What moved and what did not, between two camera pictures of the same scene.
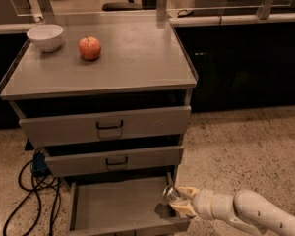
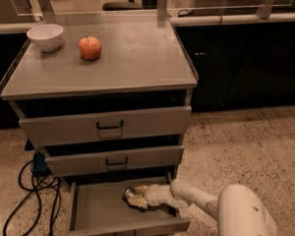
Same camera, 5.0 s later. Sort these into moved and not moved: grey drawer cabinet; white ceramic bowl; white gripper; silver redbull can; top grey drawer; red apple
Moved: white gripper; silver redbull can
Not moved: red apple; top grey drawer; grey drawer cabinet; white ceramic bowl
